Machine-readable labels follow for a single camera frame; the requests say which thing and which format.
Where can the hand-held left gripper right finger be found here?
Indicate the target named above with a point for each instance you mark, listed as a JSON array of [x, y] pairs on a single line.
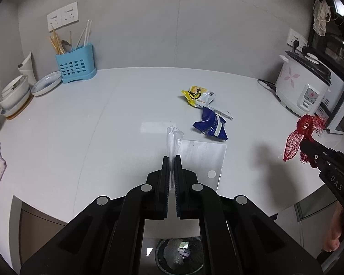
[[177, 174]]

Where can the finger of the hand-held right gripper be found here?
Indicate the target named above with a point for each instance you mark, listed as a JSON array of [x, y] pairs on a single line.
[[309, 149], [341, 160]]

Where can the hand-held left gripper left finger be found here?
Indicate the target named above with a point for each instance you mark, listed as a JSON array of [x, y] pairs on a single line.
[[166, 174]]

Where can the red mesh net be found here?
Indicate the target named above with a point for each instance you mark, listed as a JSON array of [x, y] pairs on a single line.
[[292, 143]]

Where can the clear plastic bag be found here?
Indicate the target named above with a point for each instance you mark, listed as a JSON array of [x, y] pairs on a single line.
[[200, 154]]

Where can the black trash bin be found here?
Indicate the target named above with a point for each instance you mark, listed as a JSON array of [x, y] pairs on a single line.
[[195, 259]]

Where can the person's right hand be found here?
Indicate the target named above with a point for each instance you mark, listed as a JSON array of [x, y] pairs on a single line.
[[334, 235]]

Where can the blue snack wrapper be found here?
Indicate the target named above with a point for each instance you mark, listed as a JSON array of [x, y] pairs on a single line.
[[210, 123]]

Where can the white rice cooker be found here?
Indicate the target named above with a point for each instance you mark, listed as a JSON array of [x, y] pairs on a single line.
[[296, 88]]

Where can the yellow snack wrapper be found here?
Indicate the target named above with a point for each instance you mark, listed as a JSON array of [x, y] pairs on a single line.
[[196, 94]]

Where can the black toaster oven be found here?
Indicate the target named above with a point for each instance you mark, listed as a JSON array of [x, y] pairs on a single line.
[[336, 54]]

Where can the white mesh bag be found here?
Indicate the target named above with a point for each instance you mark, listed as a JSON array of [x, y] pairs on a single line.
[[321, 14]]

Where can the brown base cabinet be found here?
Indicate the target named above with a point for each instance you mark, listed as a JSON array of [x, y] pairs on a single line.
[[37, 229]]

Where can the blue utensil holder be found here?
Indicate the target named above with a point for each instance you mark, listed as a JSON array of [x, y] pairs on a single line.
[[74, 66]]

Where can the blue striped plate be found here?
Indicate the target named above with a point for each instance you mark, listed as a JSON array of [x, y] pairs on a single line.
[[46, 83]]

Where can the wooden trivet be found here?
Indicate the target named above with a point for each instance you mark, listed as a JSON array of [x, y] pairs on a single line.
[[21, 114]]

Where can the white plastic chopstick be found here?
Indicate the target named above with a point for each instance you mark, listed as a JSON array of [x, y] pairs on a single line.
[[87, 34], [81, 35]]

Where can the white plate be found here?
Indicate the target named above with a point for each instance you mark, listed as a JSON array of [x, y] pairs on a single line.
[[18, 108]]

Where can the metal spoon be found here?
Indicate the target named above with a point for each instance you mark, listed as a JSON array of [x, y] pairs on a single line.
[[66, 45]]

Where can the bundle of wooden chopsticks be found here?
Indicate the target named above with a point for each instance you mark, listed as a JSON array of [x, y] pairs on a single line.
[[56, 44]]

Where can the white bowl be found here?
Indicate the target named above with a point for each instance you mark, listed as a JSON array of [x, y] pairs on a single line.
[[14, 91]]

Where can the white ceramic pitcher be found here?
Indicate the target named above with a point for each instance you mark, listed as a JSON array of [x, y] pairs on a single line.
[[27, 68]]

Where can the white wall socket with plug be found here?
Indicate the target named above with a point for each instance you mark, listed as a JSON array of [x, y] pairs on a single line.
[[296, 38]]

